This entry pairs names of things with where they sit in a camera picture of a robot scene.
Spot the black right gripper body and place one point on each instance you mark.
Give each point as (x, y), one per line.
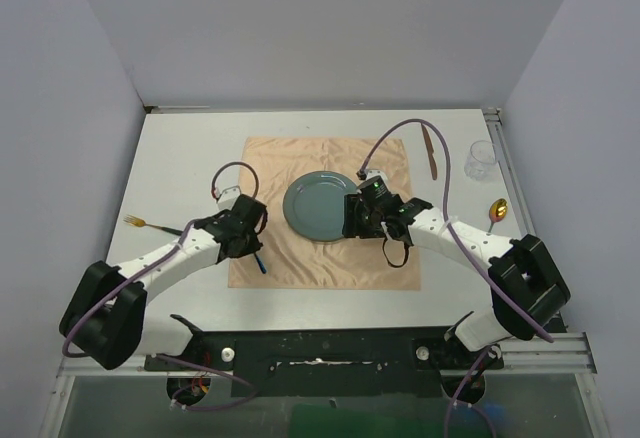
(362, 222)

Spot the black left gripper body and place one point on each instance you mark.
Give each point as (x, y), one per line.
(251, 244)

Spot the blue fork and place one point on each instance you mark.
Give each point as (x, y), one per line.
(260, 263)

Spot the peach satin cloth napkin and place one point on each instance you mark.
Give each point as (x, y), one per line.
(294, 262)

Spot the teal round plate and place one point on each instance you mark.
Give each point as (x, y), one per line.
(313, 205)

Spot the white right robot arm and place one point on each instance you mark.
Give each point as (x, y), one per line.
(527, 288)

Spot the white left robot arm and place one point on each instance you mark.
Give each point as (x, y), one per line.
(105, 317)

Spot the copper table knife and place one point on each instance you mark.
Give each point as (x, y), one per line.
(430, 152)

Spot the gold fork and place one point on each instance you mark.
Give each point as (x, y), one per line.
(141, 223)

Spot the clear drinking glass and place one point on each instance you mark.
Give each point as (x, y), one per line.
(481, 162)

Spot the iridescent gold spoon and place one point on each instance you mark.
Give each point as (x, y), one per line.
(497, 212)

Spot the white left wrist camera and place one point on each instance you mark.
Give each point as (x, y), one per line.
(227, 197)

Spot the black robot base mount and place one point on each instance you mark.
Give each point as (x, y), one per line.
(334, 363)

